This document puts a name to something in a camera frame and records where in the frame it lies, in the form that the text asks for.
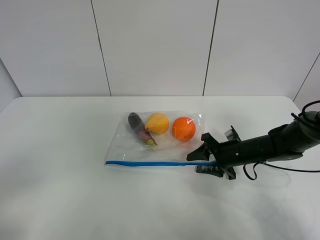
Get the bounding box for orange fruit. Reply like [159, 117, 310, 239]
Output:
[171, 117, 196, 142]

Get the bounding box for yellow pear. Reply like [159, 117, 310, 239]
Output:
[144, 112, 170, 135]

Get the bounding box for clear zip bag blue seal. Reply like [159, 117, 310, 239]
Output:
[104, 111, 205, 167]

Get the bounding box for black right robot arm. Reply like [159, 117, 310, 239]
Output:
[186, 111, 320, 180]

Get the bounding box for purple eggplant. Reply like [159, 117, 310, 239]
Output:
[128, 112, 158, 148]

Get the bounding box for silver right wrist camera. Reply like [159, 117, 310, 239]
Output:
[224, 128, 239, 141]

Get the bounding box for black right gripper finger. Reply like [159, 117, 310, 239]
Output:
[186, 144, 211, 162]
[195, 164, 226, 178]

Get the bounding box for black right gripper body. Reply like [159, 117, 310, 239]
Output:
[201, 133, 241, 180]

